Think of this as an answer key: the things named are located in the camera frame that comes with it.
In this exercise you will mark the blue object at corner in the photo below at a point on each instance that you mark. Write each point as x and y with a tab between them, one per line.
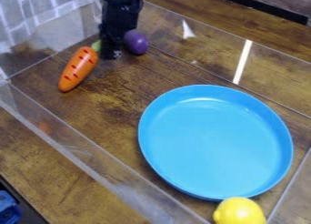
10	209

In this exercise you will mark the blue round tray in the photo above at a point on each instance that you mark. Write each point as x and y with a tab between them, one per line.
216	142

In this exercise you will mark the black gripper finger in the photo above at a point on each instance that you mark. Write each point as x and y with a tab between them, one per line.
111	49

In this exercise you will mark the yellow toy lemon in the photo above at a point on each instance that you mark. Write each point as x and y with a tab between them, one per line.
240	211

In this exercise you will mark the purple toy eggplant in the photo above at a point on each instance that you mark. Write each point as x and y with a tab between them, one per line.
137	42

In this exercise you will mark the orange toy carrot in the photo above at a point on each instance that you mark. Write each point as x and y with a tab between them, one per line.
79	66

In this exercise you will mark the clear acrylic enclosure wall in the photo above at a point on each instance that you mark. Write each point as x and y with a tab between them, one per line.
70	151

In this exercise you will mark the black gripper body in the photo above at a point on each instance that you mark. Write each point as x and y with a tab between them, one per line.
119	18

